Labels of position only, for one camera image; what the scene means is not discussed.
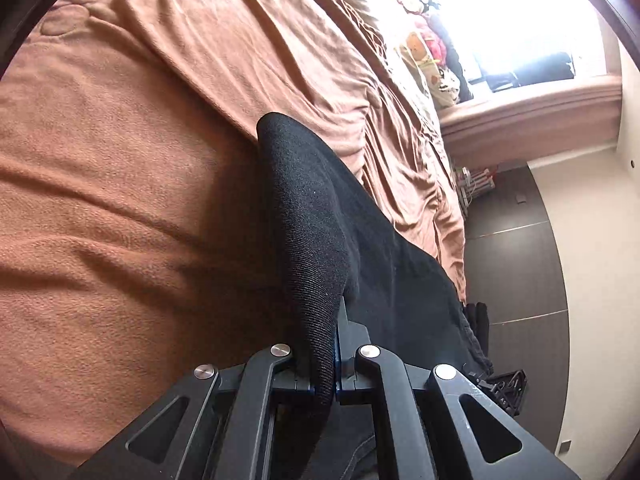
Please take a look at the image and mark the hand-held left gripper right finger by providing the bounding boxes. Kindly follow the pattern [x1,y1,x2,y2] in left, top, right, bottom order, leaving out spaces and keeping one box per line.
[335,305,581,480]

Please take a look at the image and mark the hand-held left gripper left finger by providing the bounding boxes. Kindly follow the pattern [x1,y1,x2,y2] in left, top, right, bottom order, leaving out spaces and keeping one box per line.
[65,344,317,480]

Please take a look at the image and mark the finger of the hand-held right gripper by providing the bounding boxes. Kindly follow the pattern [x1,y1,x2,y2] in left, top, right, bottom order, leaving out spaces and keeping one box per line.
[482,369,528,418]

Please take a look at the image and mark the black pants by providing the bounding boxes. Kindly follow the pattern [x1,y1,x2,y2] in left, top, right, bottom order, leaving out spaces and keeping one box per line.
[257,112,496,480]

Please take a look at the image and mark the pile of dark clothes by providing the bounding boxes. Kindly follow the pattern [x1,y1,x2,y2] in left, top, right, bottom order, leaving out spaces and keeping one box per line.
[462,301,491,356]

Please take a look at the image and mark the brown window sill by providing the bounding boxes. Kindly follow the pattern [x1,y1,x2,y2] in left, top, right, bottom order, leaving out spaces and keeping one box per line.
[440,72,623,168]

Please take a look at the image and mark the brown blanket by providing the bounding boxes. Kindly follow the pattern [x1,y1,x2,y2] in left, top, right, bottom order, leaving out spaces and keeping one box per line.
[0,0,468,466]

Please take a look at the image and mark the cow print plush toy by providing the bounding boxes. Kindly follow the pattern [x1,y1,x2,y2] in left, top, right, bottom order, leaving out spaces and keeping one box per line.
[425,67,463,108]

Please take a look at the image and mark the black case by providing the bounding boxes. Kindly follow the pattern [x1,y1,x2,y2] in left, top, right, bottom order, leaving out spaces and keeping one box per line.
[485,52,573,91]

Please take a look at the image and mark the bear print cushion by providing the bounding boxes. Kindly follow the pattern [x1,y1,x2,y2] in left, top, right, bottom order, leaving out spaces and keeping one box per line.
[400,30,436,68]

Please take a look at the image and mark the pink plush toy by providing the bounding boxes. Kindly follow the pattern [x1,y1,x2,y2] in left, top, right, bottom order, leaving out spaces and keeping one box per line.
[417,17,448,61]

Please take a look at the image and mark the window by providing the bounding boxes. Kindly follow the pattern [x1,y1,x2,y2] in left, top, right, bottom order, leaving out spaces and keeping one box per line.
[435,0,601,91]

